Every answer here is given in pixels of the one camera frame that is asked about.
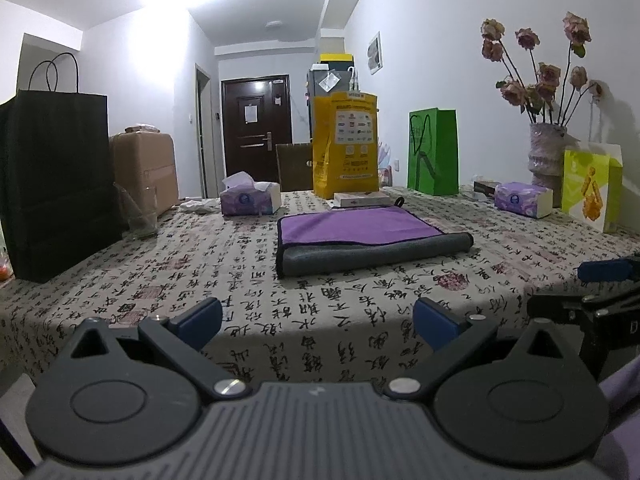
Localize purple and grey towel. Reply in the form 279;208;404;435
276;206;474;278

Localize lime green gift bag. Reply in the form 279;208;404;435
561;142;623;233

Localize calligraphy print tablecloth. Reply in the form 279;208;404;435
1;191;639;384

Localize purple tissue pack, sealed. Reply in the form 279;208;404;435
494;182;553;219

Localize crumpled white tissue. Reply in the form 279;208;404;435
179;198;220;214

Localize clear drinking glass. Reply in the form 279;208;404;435
114;183;158;240

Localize purple cloth at edge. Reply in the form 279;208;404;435
593;356;640;480

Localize pale wrapped flower vase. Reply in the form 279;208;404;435
528;122;576;208

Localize purple tissue pack, open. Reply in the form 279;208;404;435
220;171;281;217

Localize dark flat box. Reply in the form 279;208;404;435
473;180;500;198

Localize white flat box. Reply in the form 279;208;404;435
333;191;394;208

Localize black paper shopping bag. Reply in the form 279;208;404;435
0;52;125;284

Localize green paper bag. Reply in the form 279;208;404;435
408;108;459;196

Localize brown cardboard box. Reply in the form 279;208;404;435
110;124;179;216

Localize dried pink roses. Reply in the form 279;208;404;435
480;12;604;128

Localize brown chair back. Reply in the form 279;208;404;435
276;143;314;192

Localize yellow paper bag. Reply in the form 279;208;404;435
311;92;380;200

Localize dark brown entrance door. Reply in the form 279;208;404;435
221;75;293;182

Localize grey refrigerator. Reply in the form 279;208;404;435
307;61;354;130

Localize yellow box on refrigerator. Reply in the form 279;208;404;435
319;53;354;64

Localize framed wall picture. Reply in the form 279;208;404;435
367;34;383;75

